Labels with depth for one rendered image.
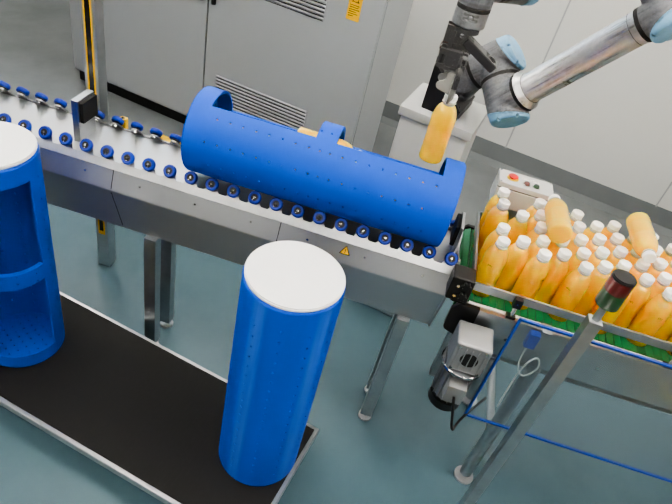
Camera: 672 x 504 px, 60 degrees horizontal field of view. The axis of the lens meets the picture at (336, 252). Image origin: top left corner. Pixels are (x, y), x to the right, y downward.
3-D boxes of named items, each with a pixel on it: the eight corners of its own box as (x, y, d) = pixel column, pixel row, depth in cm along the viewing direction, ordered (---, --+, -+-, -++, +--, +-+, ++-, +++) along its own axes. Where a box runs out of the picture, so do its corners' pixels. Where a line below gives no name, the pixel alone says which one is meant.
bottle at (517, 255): (502, 298, 188) (525, 254, 177) (485, 285, 192) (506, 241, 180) (514, 289, 193) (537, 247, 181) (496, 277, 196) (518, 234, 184)
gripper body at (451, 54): (436, 59, 167) (450, 17, 160) (465, 67, 167) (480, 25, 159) (434, 68, 161) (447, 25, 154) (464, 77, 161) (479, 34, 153)
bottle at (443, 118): (416, 157, 179) (435, 102, 168) (422, 148, 185) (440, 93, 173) (438, 165, 178) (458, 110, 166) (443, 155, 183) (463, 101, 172)
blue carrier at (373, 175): (211, 148, 214) (218, 73, 197) (441, 218, 209) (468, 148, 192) (177, 184, 192) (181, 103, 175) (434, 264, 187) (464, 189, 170)
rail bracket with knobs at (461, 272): (445, 282, 190) (455, 259, 183) (466, 289, 189) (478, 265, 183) (442, 302, 182) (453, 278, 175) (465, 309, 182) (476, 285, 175)
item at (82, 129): (90, 128, 211) (87, 88, 201) (100, 131, 211) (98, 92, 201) (74, 140, 203) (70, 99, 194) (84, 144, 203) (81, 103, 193)
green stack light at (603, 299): (593, 292, 158) (602, 279, 154) (616, 299, 157) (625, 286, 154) (595, 308, 153) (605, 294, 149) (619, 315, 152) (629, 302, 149)
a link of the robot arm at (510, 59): (482, 58, 241) (522, 38, 230) (490, 96, 238) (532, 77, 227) (464, 46, 229) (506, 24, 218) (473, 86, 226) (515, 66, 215)
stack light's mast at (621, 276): (582, 308, 161) (611, 265, 151) (605, 315, 161) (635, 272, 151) (585, 323, 156) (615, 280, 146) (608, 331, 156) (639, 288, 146)
